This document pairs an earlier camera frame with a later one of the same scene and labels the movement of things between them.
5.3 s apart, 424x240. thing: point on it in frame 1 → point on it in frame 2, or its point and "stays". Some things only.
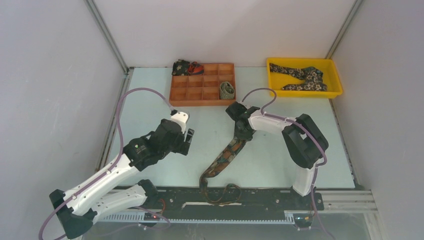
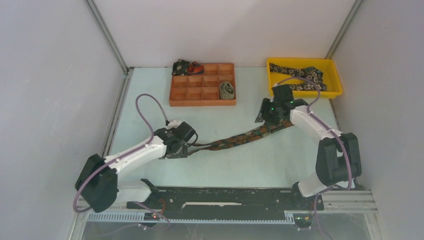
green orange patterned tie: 232,194 → 234,139
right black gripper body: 245,134 → 270,112
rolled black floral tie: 180,68 stays
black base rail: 173,199 stays
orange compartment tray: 202,89 stays
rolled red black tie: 194,68 stays
